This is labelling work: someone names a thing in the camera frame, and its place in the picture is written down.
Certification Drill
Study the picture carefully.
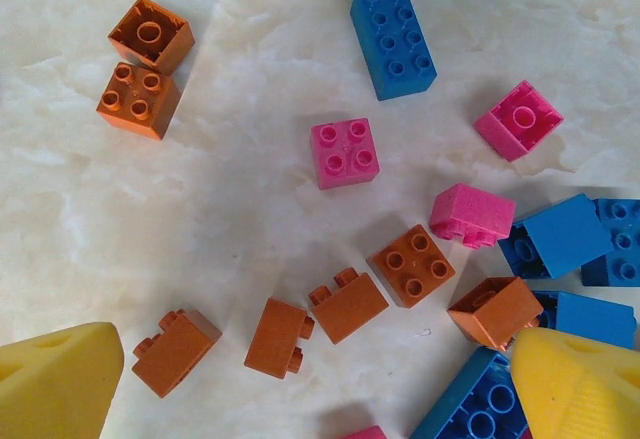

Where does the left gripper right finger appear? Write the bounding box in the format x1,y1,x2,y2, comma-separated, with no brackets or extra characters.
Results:
508,327,640,439

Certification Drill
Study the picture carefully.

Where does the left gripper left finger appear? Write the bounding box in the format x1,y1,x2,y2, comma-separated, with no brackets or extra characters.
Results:
0,322,126,439

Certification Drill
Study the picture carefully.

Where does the small blue lego brick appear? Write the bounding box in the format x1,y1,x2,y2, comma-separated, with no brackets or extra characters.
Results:
497,193,615,281
529,289,637,351

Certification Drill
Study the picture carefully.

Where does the long blue lego brick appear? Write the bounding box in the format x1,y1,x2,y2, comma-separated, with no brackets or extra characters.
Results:
580,197,640,289
349,0,438,102
409,346,534,439

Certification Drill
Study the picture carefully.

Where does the small orange lego brick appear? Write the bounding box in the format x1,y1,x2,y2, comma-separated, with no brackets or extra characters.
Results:
131,308,223,400
107,0,196,78
447,276,545,352
367,223,457,309
308,268,390,346
243,297,316,380
96,61,183,141

